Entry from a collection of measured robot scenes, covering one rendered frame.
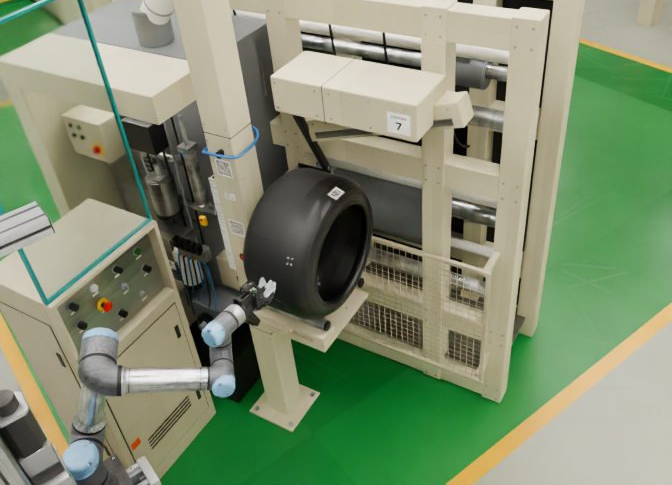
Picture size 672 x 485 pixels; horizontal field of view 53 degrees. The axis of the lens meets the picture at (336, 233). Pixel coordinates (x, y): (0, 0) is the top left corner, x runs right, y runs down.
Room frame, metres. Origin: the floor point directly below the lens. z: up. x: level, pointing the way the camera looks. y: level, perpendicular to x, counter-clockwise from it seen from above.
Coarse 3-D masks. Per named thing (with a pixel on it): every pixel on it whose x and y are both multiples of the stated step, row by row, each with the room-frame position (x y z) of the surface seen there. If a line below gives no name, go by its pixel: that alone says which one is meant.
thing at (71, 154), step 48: (48, 0) 2.15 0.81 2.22; (0, 48) 1.98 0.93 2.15; (48, 48) 2.11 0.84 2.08; (96, 48) 2.24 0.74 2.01; (0, 96) 1.93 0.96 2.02; (48, 96) 2.06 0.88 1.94; (96, 96) 2.20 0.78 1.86; (0, 144) 1.88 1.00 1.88; (48, 144) 2.00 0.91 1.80; (96, 144) 2.15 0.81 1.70; (0, 192) 1.82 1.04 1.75; (48, 192) 1.95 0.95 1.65; (96, 192) 2.09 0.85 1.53; (48, 240) 1.89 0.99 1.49; (96, 240) 2.03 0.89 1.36; (48, 288) 1.83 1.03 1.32
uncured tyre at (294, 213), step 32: (288, 192) 2.06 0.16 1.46; (320, 192) 2.04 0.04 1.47; (352, 192) 2.11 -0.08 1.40; (256, 224) 1.99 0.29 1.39; (288, 224) 1.94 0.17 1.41; (320, 224) 1.93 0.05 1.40; (352, 224) 2.29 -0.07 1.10; (256, 256) 1.91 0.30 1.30; (320, 256) 2.27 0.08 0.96; (352, 256) 2.22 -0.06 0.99; (288, 288) 1.81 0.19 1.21; (320, 288) 2.12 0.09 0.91; (352, 288) 2.05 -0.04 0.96
